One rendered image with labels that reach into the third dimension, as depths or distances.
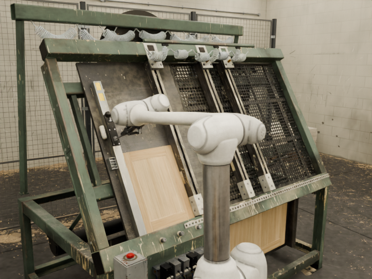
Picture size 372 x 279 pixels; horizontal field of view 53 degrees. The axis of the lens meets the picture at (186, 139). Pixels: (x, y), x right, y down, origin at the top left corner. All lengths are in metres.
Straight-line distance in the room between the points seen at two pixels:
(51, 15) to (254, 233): 2.24
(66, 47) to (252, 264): 1.55
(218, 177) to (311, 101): 7.06
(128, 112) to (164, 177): 0.73
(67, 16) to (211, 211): 1.92
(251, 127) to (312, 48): 6.99
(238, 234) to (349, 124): 5.15
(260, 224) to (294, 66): 5.84
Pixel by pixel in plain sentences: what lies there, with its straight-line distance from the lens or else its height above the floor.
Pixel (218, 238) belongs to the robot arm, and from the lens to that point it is 1.44.
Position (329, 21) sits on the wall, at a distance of 8.16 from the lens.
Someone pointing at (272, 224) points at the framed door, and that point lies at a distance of 3.37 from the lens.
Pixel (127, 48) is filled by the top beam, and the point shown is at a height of 1.92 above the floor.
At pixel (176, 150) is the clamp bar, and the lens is 2.42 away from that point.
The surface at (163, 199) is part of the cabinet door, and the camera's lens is 2.30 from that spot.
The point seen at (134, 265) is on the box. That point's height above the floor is 0.92.
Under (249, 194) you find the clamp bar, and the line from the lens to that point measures 2.69.
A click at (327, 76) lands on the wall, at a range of 8.09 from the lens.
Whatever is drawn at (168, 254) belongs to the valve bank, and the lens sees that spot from 2.23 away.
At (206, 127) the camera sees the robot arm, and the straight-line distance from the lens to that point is 1.29.
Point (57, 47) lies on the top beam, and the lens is 2.31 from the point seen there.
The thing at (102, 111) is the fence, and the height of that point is 1.55.
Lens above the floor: 1.84
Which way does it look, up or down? 12 degrees down
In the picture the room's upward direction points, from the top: straight up
